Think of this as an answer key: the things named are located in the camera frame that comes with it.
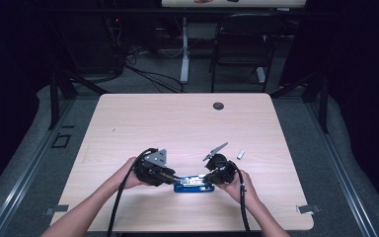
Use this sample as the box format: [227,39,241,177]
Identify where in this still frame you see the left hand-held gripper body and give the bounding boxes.
[133,148,178,188]

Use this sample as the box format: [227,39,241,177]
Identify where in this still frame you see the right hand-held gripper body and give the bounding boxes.
[202,141,238,186]

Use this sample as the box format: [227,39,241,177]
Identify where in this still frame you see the blue stapler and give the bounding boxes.
[173,174,216,195]

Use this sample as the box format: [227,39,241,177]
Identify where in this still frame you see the person's left hand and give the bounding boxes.
[117,156,150,191]

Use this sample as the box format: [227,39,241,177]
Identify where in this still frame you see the person's right hand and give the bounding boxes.
[215,169,262,209]

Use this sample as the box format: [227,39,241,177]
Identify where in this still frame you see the short white table foot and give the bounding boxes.
[256,66,266,84]

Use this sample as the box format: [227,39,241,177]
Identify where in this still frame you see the black tape square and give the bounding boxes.
[50,131,72,149]

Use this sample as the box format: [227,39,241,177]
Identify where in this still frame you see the tall white table leg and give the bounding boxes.
[180,17,191,85]

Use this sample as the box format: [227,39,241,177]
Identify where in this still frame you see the black metal stand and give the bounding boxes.
[268,69,331,134]
[47,69,111,130]

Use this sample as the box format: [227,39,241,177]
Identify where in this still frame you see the black folding chair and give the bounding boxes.
[208,13,286,94]

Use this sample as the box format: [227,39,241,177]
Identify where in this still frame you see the dark equipment with red light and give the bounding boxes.
[106,15,126,68]

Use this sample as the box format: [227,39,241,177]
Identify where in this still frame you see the dark curtain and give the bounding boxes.
[280,0,379,213]
[0,0,57,201]

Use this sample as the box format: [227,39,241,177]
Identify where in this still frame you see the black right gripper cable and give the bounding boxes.
[229,160,252,235]

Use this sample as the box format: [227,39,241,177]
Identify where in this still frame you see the black floor cables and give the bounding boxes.
[123,48,186,94]

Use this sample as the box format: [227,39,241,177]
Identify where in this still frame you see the aluminium floor rail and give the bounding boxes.
[0,98,76,237]
[305,98,379,237]

